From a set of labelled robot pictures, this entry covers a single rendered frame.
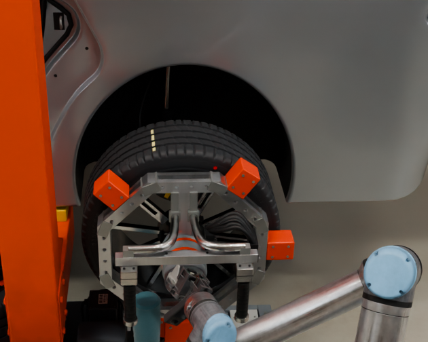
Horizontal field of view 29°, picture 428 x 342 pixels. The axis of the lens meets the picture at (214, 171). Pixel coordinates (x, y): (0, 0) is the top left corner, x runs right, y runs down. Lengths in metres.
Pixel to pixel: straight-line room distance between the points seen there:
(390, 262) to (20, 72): 1.08
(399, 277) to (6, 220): 1.19
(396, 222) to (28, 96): 2.64
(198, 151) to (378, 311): 0.88
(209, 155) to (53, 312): 0.71
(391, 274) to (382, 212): 2.63
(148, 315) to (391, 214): 2.20
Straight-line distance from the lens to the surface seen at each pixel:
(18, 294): 2.65
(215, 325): 2.04
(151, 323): 2.64
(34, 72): 2.25
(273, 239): 2.66
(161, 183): 2.48
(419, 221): 4.50
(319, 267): 4.04
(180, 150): 2.53
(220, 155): 2.55
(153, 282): 2.83
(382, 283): 1.91
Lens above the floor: 2.40
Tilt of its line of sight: 30 degrees down
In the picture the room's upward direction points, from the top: 2 degrees clockwise
